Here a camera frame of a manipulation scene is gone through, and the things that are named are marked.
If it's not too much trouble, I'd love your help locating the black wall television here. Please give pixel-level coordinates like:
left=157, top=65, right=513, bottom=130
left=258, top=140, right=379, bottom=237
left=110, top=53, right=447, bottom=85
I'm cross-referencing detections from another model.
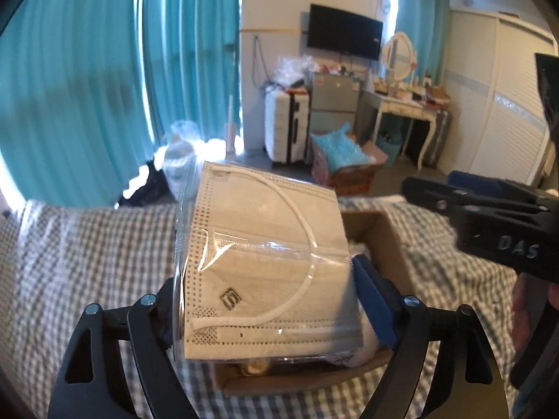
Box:
left=306, top=3, right=384, bottom=61

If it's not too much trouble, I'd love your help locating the box of teal packing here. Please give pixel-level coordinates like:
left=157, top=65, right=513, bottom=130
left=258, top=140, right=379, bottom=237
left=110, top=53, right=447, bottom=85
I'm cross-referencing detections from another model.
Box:
left=309, top=123, right=390, bottom=196

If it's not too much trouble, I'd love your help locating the checkered bed blanket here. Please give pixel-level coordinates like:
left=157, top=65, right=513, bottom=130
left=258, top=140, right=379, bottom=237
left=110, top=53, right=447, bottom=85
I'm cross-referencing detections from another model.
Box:
left=0, top=196, right=527, bottom=419

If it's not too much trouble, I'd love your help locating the narrow teal curtain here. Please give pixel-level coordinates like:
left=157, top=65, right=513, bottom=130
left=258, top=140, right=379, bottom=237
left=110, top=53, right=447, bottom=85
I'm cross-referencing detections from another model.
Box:
left=392, top=0, right=451, bottom=89

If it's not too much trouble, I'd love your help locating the cardboard box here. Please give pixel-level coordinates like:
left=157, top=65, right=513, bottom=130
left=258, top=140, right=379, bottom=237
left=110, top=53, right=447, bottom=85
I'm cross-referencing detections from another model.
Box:
left=212, top=209, right=419, bottom=398

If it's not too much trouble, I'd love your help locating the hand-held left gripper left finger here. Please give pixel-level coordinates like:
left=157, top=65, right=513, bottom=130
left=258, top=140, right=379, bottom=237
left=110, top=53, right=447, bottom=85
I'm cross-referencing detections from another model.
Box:
left=48, top=278, right=194, bottom=419

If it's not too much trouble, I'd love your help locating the white suitcase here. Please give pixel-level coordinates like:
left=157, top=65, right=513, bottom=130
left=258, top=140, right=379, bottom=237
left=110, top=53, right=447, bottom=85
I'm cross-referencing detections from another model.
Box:
left=264, top=89, right=312, bottom=165

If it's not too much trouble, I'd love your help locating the person's right hand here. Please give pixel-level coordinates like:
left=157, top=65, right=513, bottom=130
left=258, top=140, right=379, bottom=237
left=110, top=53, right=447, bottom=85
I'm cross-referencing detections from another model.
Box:
left=512, top=281, right=559, bottom=361

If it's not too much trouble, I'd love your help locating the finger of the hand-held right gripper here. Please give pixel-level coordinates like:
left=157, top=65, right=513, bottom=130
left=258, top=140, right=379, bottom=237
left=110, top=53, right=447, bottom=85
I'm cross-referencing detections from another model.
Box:
left=401, top=176, right=470, bottom=230
left=446, top=170, right=544, bottom=205

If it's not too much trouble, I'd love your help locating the wide teal curtain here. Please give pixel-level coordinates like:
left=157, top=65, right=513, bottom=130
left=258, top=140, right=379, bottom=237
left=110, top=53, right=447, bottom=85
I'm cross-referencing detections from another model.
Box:
left=0, top=0, right=153, bottom=209

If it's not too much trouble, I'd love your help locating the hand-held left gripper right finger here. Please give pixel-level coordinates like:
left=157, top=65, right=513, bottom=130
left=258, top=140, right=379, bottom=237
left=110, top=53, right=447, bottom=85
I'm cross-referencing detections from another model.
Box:
left=353, top=253, right=510, bottom=419

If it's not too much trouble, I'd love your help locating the white dressing table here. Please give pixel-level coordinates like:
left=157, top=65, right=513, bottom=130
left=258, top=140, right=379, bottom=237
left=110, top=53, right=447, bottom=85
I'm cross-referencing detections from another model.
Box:
left=359, top=83, right=451, bottom=172

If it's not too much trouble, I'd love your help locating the white oval mirror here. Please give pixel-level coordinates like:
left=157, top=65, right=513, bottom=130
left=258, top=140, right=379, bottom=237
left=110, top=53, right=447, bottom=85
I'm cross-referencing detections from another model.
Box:
left=380, top=31, right=419, bottom=87

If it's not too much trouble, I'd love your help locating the clear plastic bag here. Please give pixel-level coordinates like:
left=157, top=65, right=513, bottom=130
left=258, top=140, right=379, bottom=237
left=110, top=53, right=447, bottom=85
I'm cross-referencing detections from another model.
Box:
left=274, top=54, right=322, bottom=87

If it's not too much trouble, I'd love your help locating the white slatted wardrobe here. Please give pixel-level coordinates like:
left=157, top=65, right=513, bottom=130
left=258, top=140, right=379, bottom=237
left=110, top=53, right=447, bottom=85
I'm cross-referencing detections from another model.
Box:
left=440, top=8, right=559, bottom=189

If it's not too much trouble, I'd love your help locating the clear packet of face masks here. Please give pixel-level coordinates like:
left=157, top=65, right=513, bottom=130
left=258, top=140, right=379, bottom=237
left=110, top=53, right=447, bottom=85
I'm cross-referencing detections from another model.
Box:
left=172, top=159, right=368, bottom=364

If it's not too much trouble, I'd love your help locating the grey mini fridge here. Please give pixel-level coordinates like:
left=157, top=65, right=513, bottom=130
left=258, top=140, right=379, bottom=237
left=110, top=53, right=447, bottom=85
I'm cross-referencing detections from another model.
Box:
left=310, top=72, right=361, bottom=141

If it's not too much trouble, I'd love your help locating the black bag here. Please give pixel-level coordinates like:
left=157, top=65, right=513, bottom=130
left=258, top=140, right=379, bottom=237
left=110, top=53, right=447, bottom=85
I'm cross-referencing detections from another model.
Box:
left=115, top=161, right=172, bottom=209

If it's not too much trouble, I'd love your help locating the clear plastic water bottle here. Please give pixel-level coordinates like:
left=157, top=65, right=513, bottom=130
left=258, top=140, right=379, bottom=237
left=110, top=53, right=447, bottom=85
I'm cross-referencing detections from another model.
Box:
left=158, top=119, right=198, bottom=189

